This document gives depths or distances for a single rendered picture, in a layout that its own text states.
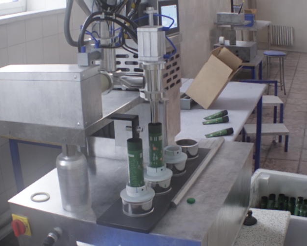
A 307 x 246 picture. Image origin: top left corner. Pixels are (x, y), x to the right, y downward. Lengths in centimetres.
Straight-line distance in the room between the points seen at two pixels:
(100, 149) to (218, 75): 150
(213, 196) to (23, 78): 51
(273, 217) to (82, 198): 74
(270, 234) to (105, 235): 63
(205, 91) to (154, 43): 180
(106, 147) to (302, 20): 1004
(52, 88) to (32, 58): 212
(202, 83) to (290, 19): 854
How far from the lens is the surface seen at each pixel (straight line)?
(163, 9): 118
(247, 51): 532
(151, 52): 95
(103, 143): 129
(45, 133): 97
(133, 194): 94
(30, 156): 309
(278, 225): 147
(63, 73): 90
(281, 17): 1116
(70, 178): 97
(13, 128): 102
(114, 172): 120
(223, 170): 119
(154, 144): 101
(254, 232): 143
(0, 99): 103
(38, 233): 108
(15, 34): 289
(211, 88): 272
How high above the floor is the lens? 149
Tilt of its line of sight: 17 degrees down
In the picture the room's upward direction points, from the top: 2 degrees counter-clockwise
